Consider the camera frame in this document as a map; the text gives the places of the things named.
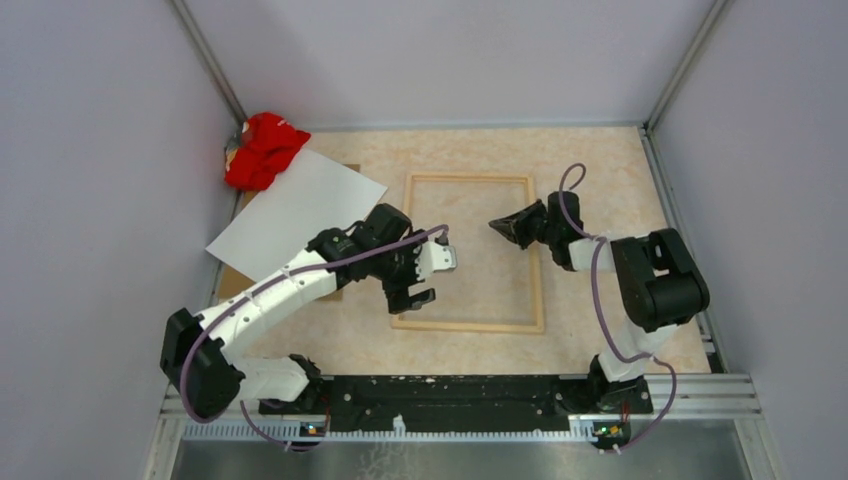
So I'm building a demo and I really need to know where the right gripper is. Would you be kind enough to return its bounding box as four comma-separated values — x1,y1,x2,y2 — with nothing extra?
489,199,558,251

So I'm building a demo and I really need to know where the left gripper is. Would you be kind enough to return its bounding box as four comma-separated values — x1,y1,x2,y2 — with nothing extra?
370,229,436,313

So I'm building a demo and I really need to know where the wooden picture frame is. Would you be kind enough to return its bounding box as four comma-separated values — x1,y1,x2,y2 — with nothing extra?
389,171,546,335

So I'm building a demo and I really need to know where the printed photo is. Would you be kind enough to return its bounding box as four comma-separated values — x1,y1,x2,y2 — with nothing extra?
206,149,387,281

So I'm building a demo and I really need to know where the brown backing board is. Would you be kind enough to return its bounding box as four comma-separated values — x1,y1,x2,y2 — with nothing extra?
216,164,360,302

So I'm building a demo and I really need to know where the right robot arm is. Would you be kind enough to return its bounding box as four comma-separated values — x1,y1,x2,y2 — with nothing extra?
488,192,710,413

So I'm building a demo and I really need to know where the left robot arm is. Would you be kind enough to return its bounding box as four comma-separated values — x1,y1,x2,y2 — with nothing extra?
160,203,457,424

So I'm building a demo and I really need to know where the red cloth doll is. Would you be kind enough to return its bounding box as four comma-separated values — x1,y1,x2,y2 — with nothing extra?
224,111,312,192

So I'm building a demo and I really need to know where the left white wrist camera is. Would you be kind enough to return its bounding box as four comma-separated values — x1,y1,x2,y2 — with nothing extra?
416,240,458,280

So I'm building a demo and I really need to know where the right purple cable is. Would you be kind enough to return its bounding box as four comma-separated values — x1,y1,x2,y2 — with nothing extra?
557,163,680,454

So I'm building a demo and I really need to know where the purple cable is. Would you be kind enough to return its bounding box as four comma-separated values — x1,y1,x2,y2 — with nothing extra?
557,163,680,454
178,223,452,454

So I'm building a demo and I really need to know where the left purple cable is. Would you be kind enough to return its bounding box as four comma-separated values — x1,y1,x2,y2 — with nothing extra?
178,223,452,454

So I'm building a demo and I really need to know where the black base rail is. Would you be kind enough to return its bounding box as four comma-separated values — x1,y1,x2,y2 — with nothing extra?
259,375,654,433

